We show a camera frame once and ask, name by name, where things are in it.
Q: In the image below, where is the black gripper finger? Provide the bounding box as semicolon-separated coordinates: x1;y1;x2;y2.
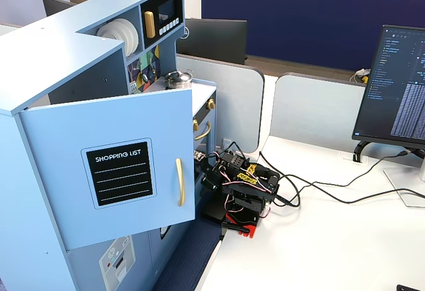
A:
202;201;228;223

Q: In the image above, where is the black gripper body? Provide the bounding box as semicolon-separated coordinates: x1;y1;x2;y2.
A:
200;167;230;206

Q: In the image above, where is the fridge door with shopping list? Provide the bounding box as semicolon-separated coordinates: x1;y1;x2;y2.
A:
18;88;196;251

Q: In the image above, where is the red robot base clamp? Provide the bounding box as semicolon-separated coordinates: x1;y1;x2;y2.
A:
220;212;259;239

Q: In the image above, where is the oven door with window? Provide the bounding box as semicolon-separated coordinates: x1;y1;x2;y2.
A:
193;115;216;164

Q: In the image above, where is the blue dishwasher door black print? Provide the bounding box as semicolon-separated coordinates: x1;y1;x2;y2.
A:
149;219;197;287

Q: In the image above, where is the fridge door with water dispenser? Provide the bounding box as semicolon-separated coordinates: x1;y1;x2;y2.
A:
65;233;154;291

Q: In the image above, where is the grey desk divider panel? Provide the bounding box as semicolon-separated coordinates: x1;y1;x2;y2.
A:
175;52;266;154
269;72;367;149

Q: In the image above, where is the steel pot with lid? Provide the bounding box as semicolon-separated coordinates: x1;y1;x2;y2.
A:
165;69;195;90

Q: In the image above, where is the steel toy ladle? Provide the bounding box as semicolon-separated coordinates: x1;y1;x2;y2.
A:
141;58;151;84

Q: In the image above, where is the white desk socket plate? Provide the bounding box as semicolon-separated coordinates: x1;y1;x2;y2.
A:
338;151;369;165

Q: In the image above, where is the black monitor back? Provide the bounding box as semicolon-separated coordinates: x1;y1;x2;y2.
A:
175;17;248;66
41;0;78;17

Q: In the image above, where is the white toy plate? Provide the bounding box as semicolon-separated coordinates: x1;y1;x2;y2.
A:
111;19;134;55
116;18;139;54
96;21;129;45

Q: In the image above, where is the silver monitor stand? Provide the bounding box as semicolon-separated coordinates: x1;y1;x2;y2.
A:
382;147;425;209

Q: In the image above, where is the computer monitor showing code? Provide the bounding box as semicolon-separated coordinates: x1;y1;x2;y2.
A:
351;24;425;149

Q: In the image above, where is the blue wooden play kitchen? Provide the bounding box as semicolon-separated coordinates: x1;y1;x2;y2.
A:
0;0;218;291

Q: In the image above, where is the black cable bracket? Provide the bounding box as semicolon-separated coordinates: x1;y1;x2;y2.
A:
353;140;371;163

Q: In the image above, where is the yellow and white cable clutter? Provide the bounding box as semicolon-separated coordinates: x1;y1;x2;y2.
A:
349;67;371;84

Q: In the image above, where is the black cable with usb plug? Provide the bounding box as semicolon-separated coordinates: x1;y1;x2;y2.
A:
258;149;411;209

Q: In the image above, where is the long black cable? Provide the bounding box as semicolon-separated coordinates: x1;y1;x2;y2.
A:
277;184;425;209

